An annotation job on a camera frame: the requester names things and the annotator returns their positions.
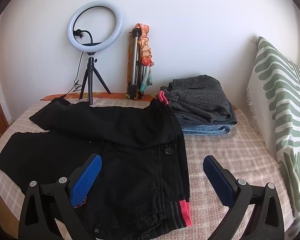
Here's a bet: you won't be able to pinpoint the dark grey folded pants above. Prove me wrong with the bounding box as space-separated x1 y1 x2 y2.
175 102 238 126

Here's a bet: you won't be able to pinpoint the silver folded tripod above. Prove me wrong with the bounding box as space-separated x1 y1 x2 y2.
127 29 145 100

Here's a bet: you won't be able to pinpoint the small black tripod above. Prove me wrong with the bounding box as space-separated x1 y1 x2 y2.
79 52 112 105

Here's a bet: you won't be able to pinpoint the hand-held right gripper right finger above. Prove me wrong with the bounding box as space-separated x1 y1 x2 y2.
202 155 288 240

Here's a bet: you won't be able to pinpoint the blue folded jeans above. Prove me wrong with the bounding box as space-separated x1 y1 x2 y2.
181 124 231 136

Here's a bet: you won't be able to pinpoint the black pants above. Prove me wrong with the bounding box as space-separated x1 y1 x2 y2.
0 91 192 239

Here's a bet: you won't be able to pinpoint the white ring light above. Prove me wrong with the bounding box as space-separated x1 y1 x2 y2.
67 0 124 53

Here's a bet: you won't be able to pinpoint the orange patterned scarf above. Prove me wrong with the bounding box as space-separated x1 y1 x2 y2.
134 23 155 93

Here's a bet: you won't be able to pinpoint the black ring light cable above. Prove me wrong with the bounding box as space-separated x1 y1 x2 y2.
40 52 85 103

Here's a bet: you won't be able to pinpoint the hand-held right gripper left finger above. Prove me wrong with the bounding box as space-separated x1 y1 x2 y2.
18 154 102 240

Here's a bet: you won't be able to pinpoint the grey houndstooth folded pants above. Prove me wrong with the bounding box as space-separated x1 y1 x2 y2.
161 74 232 124

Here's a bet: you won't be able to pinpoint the green and white patterned pillow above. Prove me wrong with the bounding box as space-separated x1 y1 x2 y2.
247 36 300 230

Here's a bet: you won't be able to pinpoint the beige checked blanket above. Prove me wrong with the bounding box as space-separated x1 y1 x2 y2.
0 96 294 240

